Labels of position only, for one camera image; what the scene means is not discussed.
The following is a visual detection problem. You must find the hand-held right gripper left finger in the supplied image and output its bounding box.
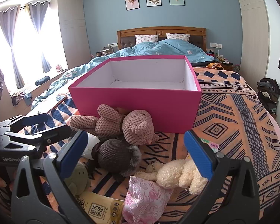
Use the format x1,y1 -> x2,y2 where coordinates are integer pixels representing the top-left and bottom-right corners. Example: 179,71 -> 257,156
10,129 -> 94,224

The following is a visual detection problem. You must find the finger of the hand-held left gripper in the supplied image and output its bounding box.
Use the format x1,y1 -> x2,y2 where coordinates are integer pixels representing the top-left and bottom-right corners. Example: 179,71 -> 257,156
0,113 -> 49,132
5,124 -> 72,154

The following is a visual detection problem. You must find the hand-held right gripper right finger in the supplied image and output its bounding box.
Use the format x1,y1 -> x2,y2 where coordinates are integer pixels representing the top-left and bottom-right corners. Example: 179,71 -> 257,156
180,129 -> 266,224

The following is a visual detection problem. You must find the small floral packet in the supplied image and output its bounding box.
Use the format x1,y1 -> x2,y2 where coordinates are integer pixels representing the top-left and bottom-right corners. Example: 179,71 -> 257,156
199,138 -> 220,153

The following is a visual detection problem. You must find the green plush purse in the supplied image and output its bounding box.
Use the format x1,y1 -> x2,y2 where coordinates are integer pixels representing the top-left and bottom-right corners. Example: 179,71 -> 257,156
65,161 -> 91,197

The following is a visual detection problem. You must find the cream fluffy plush dog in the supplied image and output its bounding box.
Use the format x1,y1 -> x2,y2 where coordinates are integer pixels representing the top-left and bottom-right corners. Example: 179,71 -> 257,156
134,159 -> 209,195

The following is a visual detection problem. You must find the brown knitted plush bear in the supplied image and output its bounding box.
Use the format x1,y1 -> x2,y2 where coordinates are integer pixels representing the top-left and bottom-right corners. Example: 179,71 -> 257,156
80,136 -> 142,182

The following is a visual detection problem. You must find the yellow tissue packet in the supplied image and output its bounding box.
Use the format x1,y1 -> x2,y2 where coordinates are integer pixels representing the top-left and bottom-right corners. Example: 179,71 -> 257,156
76,190 -> 125,224

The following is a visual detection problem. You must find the pink knitted plush bear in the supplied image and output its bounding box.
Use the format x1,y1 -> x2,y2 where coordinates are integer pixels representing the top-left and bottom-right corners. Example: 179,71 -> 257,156
69,104 -> 155,145

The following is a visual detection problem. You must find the pink satin pouch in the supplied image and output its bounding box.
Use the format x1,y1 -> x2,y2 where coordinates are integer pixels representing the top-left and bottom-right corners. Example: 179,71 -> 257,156
122,176 -> 173,224

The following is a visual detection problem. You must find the pink cardboard box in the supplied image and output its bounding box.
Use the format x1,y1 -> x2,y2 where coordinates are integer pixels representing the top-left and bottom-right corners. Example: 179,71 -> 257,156
68,55 -> 202,133

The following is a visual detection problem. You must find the heap of mixed clothes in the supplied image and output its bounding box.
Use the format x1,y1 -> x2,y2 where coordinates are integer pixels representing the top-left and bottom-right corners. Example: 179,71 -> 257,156
10,89 -> 33,106

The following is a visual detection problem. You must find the dark folded cloth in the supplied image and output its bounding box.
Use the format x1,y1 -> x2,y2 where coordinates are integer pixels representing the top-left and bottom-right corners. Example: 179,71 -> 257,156
35,76 -> 50,86

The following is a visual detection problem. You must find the grey curtain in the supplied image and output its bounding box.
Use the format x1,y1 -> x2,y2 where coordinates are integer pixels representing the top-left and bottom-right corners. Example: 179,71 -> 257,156
26,1 -> 52,73
0,5 -> 26,89

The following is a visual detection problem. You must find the yellow bag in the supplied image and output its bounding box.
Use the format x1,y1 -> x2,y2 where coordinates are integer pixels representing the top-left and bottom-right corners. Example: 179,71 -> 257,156
205,62 -> 224,70

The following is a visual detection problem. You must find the wooden nightstand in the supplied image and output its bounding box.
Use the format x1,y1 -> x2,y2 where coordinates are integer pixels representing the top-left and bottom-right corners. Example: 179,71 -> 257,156
220,62 -> 234,71

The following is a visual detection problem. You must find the pile of dark clothes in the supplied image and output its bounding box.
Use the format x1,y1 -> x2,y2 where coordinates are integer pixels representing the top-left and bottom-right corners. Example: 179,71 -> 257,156
257,78 -> 280,119

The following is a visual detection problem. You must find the blue floral duvet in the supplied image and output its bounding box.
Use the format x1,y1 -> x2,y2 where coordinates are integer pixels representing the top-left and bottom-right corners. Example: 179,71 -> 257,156
31,38 -> 215,110

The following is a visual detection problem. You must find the white dotted pillow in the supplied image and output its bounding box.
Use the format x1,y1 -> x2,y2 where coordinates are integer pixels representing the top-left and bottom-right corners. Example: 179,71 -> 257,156
135,34 -> 159,44
166,33 -> 191,42

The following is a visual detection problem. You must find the wooden headboard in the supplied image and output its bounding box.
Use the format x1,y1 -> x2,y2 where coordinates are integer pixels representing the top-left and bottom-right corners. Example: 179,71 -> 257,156
117,26 -> 207,52

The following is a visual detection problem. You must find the beige wardrobe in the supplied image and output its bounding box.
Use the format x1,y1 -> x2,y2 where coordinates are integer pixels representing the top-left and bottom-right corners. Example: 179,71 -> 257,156
234,0 -> 270,91

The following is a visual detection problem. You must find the framed pink flower picture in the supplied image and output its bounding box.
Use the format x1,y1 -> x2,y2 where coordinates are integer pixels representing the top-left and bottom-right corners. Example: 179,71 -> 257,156
124,0 -> 139,11

